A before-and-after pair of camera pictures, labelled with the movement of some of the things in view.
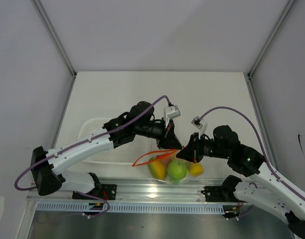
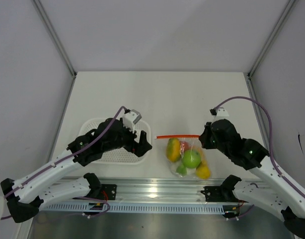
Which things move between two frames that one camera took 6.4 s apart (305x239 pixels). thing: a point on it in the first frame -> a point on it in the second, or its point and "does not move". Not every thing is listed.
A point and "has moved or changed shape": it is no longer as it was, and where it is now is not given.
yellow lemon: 195,169 -> 203,171
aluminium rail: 143,189 does not move
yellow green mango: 157,169 -> 173,150
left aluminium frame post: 40,9 does not move
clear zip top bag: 164,166 has moved or changed shape
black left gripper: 170,142 -> 139,148
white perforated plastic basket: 126,154 does not move
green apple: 177,170 has moved or changed shape
